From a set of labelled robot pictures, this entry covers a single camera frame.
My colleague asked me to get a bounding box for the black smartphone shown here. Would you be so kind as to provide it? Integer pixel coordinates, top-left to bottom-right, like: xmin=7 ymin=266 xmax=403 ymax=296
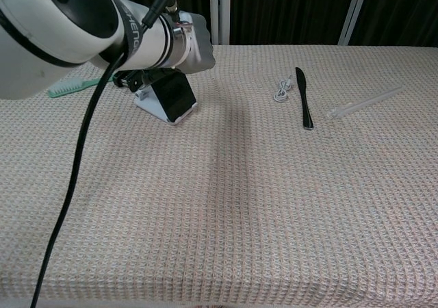
xmin=150 ymin=71 xmax=198 ymax=123

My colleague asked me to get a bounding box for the white phone stand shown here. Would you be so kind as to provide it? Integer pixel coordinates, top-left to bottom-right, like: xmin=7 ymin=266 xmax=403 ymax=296
xmin=133 ymin=87 xmax=198 ymax=127

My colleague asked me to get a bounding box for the beige waffle tablecloth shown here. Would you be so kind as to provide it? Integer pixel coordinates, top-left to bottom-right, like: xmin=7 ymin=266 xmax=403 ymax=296
xmin=0 ymin=44 xmax=438 ymax=308

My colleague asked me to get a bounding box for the coiled white cable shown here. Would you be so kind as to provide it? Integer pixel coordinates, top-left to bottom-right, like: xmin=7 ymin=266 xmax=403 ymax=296
xmin=272 ymin=77 xmax=294 ymax=103

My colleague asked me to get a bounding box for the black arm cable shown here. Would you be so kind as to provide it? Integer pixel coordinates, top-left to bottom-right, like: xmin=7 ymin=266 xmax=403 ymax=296
xmin=29 ymin=0 xmax=174 ymax=308

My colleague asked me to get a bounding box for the green scrubbing brush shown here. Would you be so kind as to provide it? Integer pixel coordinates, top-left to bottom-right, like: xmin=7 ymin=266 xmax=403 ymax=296
xmin=47 ymin=75 xmax=117 ymax=99

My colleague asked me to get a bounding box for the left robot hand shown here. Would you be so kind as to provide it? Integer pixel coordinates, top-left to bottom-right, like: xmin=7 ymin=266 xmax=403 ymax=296
xmin=138 ymin=12 xmax=216 ymax=88

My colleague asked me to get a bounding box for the white partition frame post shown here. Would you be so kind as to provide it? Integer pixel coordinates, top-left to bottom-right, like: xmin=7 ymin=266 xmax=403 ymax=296
xmin=337 ymin=0 xmax=372 ymax=46
xmin=209 ymin=0 xmax=231 ymax=46

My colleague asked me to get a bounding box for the clear plastic straw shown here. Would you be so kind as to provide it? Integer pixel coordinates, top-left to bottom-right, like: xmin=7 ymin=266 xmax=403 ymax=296
xmin=327 ymin=86 xmax=404 ymax=119

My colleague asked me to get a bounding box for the metal table knife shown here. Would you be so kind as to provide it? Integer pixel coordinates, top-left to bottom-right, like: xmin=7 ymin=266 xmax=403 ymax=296
xmin=295 ymin=66 xmax=315 ymax=131

